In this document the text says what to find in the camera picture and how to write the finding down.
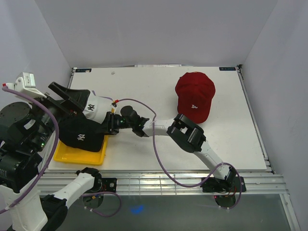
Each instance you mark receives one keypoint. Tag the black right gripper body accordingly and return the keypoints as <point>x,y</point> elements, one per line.
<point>117,123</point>

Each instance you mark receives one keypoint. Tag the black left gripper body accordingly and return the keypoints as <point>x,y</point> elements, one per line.
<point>61,110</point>

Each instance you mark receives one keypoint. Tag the white baseball cap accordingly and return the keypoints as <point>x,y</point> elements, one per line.
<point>97,107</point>

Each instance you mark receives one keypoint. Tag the black baseball cap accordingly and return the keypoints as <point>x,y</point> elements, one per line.
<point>81,133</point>

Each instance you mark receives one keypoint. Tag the red baseball cap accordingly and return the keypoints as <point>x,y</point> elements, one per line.
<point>195,91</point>

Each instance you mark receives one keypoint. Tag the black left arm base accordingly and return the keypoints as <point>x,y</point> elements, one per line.
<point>109,184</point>

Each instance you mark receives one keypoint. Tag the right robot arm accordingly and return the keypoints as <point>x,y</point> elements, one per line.
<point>185,133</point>

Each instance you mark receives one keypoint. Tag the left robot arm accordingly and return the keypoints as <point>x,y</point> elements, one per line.
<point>25,128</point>

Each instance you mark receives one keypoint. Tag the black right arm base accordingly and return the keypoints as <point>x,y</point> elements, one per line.
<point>225,196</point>

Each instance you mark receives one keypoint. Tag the yellow plastic tray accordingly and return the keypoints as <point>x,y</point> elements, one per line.
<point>69,155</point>

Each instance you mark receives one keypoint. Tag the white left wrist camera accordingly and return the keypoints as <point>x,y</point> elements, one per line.
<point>25,83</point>

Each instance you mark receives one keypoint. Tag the aluminium table edge rail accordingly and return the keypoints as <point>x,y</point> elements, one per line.
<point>158,183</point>

